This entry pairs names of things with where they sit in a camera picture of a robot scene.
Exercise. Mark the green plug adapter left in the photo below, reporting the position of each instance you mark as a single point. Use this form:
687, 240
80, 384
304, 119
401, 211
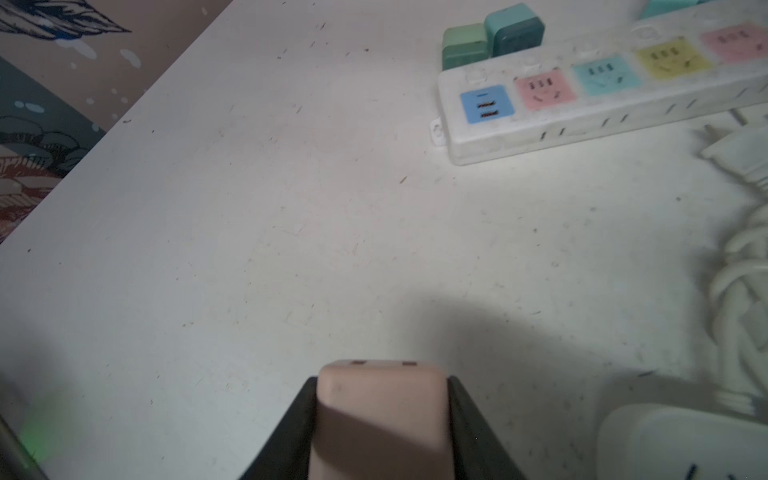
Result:
463, 45

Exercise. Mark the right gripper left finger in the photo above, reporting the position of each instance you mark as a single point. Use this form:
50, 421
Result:
286, 453

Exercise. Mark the pink plug adapter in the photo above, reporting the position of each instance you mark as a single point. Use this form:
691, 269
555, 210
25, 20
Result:
380, 419

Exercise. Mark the teal plug adapter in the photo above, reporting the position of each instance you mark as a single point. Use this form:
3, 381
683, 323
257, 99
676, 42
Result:
513, 29
661, 7

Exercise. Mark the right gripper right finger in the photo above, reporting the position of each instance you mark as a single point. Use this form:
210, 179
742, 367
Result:
477, 451

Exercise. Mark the white multicolour power strip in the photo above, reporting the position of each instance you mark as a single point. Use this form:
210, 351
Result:
689, 63

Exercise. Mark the white square socket cube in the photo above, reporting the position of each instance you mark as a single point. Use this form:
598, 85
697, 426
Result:
653, 441

